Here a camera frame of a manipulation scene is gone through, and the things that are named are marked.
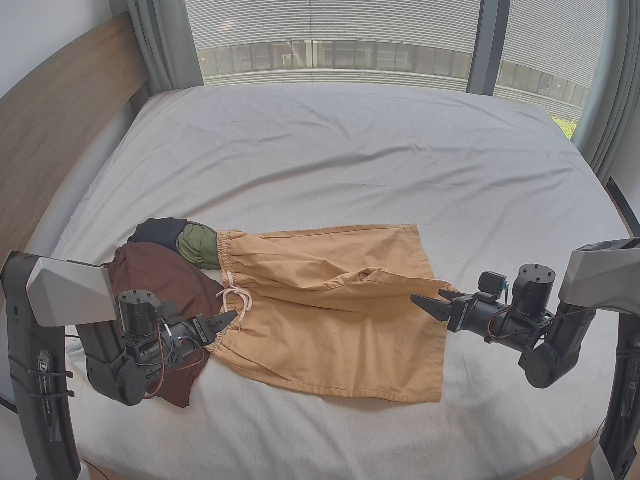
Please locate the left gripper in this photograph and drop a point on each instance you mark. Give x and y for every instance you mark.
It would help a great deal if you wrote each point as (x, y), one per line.
(187, 338)

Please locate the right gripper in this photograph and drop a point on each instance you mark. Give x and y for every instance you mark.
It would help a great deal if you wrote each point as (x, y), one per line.
(480, 318)

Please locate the tan shorts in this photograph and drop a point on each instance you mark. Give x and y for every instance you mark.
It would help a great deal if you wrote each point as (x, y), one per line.
(325, 318)

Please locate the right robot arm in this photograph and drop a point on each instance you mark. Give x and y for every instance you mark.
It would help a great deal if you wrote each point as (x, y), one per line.
(600, 278)

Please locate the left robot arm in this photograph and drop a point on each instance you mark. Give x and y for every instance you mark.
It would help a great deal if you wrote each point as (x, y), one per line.
(65, 288)

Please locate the bed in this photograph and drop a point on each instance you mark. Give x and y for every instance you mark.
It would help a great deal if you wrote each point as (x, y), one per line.
(325, 158)

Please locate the brown garment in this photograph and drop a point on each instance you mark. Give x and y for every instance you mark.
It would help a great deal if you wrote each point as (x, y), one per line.
(160, 273)

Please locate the green garment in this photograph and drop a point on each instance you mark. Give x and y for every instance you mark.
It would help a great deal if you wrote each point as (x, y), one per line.
(197, 248)

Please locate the black garment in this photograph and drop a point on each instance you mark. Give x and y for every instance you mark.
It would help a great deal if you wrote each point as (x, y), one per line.
(155, 230)

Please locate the grey-green curtain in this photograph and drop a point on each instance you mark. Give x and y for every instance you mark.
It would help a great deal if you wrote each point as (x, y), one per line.
(620, 68)
(160, 28)

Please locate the window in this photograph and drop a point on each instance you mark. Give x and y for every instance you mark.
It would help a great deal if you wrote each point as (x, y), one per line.
(325, 18)

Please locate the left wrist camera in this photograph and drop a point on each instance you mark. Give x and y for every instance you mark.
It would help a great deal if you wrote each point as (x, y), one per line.
(167, 310)

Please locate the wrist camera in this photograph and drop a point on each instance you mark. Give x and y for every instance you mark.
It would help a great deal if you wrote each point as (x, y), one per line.
(167, 310)
(490, 283)

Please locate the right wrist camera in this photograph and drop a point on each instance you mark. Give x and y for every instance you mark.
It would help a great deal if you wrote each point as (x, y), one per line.
(490, 283)

